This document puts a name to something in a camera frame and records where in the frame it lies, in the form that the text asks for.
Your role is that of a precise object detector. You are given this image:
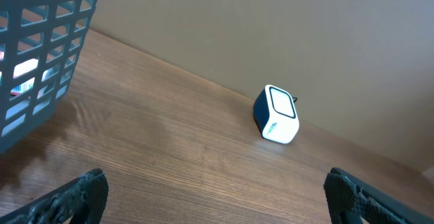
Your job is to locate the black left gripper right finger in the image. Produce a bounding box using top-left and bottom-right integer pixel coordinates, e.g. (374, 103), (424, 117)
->
(323, 168), (433, 224)

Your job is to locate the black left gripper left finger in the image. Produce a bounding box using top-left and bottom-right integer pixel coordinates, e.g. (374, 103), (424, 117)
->
(1, 168), (109, 224)

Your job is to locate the white barcode scanner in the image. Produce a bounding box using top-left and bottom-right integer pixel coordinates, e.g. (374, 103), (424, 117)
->
(253, 85), (300, 144)

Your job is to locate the grey plastic shopping basket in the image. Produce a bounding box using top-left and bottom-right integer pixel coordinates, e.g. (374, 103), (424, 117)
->
(1, 0), (98, 151)

